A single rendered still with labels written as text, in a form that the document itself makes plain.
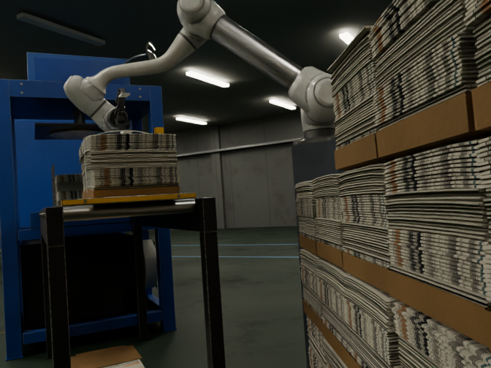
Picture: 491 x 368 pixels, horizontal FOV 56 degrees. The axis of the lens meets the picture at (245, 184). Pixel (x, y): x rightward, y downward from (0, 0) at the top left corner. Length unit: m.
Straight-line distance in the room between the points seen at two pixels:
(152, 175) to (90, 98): 0.58
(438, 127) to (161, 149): 1.13
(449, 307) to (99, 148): 1.20
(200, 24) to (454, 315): 1.49
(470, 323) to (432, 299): 0.09
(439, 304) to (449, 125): 0.23
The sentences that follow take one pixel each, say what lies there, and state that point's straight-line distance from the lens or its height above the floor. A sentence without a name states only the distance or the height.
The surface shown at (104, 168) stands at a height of 0.91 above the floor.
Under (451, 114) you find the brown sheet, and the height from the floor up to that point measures 0.86.
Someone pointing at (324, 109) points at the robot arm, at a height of 1.10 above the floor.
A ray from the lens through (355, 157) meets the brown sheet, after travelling 0.93.
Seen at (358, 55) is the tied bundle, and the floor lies 1.04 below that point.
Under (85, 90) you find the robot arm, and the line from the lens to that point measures 2.03.
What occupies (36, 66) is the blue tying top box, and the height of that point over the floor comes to 1.66.
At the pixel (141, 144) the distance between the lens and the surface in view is 1.58.
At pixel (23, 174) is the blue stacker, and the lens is 5.19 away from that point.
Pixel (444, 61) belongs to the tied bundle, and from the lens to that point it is 0.60.
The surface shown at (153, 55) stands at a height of 1.74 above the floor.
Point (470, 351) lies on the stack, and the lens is 0.62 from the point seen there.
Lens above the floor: 0.78
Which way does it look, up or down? 2 degrees up
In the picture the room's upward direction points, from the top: 4 degrees counter-clockwise
